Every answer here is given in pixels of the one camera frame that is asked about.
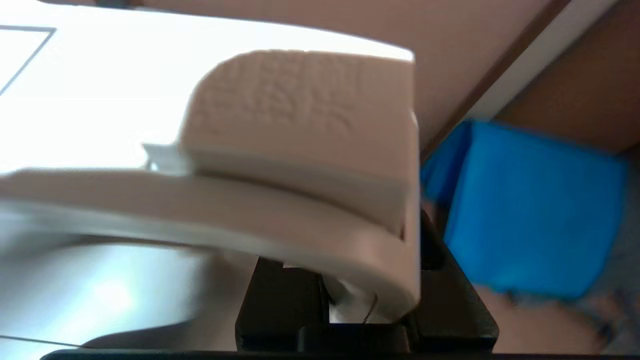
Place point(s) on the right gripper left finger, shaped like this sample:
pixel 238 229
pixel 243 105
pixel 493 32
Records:
pixel 280 305

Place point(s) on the beige and steel kettle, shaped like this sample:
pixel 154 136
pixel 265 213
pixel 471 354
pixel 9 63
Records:
pixel 300 150

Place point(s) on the blue cloth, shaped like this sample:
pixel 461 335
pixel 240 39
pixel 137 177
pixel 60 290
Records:
pixel 530 210

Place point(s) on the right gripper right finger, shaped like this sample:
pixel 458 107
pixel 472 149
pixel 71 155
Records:
pixel 450 310

